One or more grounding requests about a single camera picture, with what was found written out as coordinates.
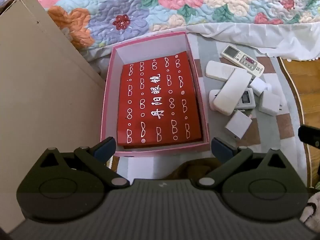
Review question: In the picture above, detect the checkered rug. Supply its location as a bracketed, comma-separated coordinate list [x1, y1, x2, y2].
[106, 34, 314, 189]

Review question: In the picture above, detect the cream remote with display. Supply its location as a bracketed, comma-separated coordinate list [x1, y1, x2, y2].
[220, 45, 265, 77]

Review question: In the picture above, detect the white bed skirt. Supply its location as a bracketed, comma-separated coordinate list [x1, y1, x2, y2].
[82, 21, 320, 80]

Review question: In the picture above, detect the floral quilt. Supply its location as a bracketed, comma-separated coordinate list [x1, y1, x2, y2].
[0, 0, 320, 52]

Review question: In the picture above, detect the pink cardboard box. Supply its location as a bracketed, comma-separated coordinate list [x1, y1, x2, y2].
[100, 31, 210, 157]

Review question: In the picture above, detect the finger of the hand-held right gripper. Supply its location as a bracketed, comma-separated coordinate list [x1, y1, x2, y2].
[298, 124, 320, 149]

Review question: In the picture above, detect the large white remote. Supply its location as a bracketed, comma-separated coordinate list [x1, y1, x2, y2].
[212, 68, 253, 116]

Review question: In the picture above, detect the large white charger plug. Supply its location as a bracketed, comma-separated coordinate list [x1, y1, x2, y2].
[259, 93, 287, 116]

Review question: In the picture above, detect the small white remote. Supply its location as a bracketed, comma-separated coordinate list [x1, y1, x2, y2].
[205, 60, 237, 82]

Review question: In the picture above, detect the white fuzzy cloth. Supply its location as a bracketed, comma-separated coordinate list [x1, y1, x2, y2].
[299, 194, 320, 224]

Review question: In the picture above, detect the small white charger plug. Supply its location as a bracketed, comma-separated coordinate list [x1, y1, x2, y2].
[250, 76, 272, 97]

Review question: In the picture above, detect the silver remote with display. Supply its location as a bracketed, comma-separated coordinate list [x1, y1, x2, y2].
[209, 87, 256, 111]

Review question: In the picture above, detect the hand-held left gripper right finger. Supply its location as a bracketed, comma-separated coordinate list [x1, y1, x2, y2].
[196, 137, 288, 188]

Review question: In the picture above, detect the red booklet in box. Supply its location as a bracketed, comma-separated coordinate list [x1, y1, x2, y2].
[117, 51, 202, 148]

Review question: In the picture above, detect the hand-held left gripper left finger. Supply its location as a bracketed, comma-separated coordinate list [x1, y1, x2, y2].
[37, 137, 129, 189]

